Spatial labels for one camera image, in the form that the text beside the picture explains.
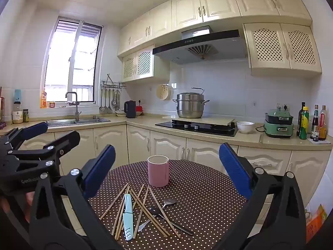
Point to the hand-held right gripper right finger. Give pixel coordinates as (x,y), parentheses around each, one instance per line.
(234,172)

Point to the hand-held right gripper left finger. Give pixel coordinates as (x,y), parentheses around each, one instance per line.
(100,172)

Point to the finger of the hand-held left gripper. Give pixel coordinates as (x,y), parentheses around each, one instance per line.
(33,131)
(66,140)

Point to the bunch of wooden chopsticks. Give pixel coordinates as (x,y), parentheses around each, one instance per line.
(140,203)

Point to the pink cup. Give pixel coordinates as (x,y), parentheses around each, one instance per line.
(158,174)

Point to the row of hanging cooking utensils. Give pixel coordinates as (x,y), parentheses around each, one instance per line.
(109,106)

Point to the person's left hand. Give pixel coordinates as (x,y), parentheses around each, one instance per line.
(27,198)

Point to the small dark jar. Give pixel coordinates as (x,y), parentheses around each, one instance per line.
(25,116)

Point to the stainless steel sink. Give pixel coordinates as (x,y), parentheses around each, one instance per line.
(78,121)

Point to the blue-capped bottle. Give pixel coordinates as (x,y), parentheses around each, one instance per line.
(17,109)

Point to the small red jar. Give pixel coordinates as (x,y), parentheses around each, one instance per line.
(52,104)

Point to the orange bottle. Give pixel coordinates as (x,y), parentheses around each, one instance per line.
(43,100)

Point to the metal sink faucet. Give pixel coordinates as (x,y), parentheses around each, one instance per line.
(76,106)

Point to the white bowl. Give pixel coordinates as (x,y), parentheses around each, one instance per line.
(245,128)

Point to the black glass cooktop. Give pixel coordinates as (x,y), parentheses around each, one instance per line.
(208,129)

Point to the light blue sheathed knife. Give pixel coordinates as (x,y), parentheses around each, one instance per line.
(127,218)

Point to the stacked dishes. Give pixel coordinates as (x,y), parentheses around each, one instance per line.
(120,113)

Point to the green electric multicooker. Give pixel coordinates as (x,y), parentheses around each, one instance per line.
(278,127)

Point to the dark metal spoon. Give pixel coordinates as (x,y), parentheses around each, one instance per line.
(153,210)

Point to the black electric kettle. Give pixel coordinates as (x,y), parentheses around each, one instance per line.
(130,109)

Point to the silver metal spoon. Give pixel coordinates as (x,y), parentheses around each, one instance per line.
(169,201)

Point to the cream base cabinets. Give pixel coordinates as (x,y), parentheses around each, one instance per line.
(166,143)

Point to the red container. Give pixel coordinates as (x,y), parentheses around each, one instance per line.
(139,109)

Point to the stainless steel steamer pot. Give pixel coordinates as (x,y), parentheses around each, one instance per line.
(191,106)

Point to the kitchen window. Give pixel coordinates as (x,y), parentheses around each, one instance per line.
(65,57)

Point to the green yellow-capped bottle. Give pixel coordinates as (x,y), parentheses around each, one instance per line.
(304,127)

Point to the dark olive oil bottle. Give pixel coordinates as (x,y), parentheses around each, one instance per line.
(301,117)

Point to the orange cardboard box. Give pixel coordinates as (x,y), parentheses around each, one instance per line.
(316,221)

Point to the dark sauce bottle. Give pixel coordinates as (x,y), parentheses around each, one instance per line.
(315,121)

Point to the reddish liquid bottle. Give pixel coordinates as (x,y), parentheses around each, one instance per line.
(323,125)

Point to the cream round perforated tray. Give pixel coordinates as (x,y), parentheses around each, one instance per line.
(164,92)

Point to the cream lattice door cabinet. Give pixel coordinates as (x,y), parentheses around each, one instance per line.
(281,47)
(144,63)

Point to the black grey range hood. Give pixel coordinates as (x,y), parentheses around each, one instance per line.
(208,47)

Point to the metal wall utensil rack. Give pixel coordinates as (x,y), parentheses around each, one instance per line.
(113,84)

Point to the white wall socket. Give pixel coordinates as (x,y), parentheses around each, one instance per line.
(282,107)

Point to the cream upper wall cabinets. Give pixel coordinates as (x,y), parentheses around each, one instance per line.
(221,2)

